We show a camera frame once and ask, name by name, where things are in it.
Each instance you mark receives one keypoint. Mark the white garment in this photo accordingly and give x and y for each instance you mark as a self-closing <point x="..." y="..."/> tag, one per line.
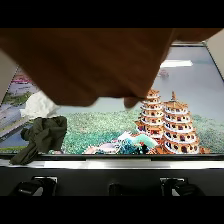
<point x="38" y="106"/>

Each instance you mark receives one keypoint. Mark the dark green garment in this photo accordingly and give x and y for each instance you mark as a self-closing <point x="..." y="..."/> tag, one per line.
<point x="45" y="135"/>

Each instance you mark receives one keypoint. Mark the brown T-shirt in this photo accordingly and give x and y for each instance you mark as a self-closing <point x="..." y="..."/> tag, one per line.
<point x="83" y="66"/>

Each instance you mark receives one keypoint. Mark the silver frame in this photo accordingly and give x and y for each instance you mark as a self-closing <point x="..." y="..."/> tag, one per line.
<point x="113" y="164"/>

